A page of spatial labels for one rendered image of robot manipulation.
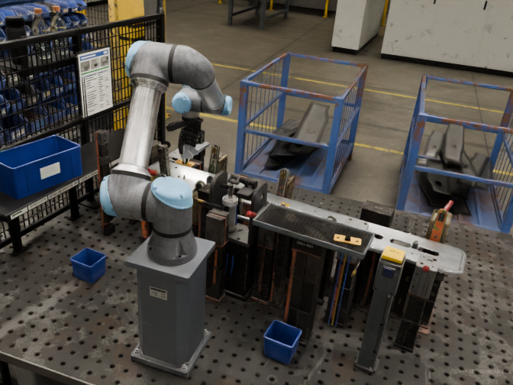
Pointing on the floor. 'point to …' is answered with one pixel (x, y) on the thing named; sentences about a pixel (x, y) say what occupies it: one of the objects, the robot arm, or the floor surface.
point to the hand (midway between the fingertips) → (185, 159)
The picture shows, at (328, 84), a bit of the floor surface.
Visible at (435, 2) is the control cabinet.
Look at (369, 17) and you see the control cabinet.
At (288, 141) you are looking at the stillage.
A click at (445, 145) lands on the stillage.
